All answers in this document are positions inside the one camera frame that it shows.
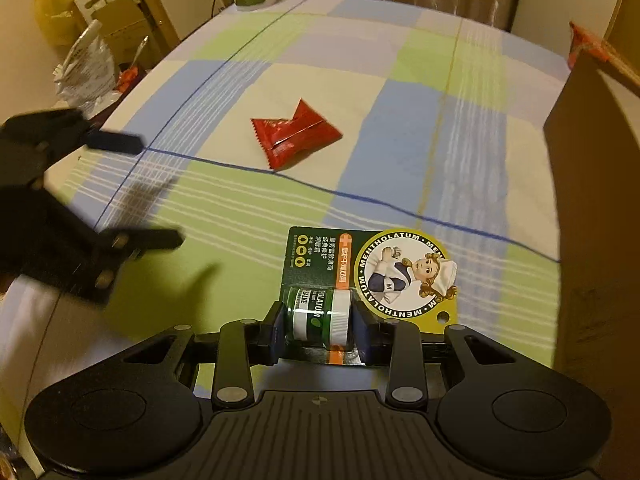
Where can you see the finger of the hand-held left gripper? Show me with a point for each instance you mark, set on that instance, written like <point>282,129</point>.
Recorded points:
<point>115,142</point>
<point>145,239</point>

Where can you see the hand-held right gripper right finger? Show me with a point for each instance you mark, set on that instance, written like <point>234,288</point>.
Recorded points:
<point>362,335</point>

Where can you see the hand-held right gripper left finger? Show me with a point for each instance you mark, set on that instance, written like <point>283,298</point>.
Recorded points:
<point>274,330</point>

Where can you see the green balm blister card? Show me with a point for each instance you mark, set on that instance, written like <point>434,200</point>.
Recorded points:
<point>320,260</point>

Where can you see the red snack packet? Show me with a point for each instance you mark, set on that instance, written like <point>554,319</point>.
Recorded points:
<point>290,135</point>

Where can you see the brown cardboard box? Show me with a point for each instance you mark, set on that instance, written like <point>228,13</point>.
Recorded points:
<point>600,185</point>

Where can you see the checked cloth covered desktop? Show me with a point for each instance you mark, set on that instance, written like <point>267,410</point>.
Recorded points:
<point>350,85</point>

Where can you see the printed clear plastic bag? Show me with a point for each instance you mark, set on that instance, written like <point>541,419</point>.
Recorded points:
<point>85,70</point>

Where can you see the silver pen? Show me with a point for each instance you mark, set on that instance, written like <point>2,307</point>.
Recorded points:
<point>140,50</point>

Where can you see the small cardboard carton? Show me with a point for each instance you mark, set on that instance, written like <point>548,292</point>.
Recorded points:
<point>125,25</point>

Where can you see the yellow plastic bag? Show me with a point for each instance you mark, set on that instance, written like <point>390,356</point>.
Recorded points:
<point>60,5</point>

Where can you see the wooden door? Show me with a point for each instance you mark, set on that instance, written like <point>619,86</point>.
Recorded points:
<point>627,15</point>

